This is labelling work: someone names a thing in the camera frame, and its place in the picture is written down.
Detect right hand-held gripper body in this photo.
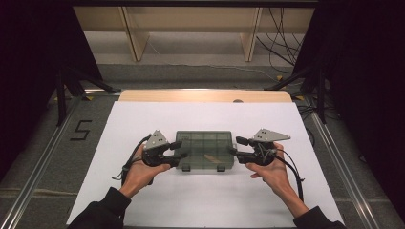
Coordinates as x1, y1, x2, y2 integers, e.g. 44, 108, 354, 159
250, 128, 291, 167

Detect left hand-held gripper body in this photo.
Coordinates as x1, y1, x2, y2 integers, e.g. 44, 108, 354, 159
140, 129, 172, 168

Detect green translucent compartment box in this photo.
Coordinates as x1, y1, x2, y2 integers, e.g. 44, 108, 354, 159
173, 130, 239, 174

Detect person's right hand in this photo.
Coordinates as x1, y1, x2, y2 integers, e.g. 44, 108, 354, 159
245, 141, 293, 198

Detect person's left hand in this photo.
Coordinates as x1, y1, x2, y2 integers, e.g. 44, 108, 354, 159
119, 143, 172, 198

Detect white table sheet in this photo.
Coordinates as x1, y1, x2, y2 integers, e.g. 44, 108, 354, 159
66, 100, 347, 229

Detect black metal stand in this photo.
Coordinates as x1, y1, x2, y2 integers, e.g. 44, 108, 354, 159
263, 61, 329, 125
54, 65, 122, 127

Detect black curtain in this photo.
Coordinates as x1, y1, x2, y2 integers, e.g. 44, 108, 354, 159
0, 0, 103, 180
291, 0, 405, 222

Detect light wooden shelf unit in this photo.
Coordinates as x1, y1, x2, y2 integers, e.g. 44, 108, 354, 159
74, 6, 317, 63

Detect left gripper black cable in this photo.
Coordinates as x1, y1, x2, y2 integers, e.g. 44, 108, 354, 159
111, 134, 153, 182

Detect black floor cables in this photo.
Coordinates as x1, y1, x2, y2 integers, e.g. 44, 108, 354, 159
289, 90, 320, 148

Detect aluminium floor rail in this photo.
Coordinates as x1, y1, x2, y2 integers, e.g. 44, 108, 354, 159
309, 111, 382, 229
0, 95, 83, 229

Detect hanging black cables bundle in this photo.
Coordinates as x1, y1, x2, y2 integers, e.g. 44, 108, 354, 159
255, 7, 306, 74

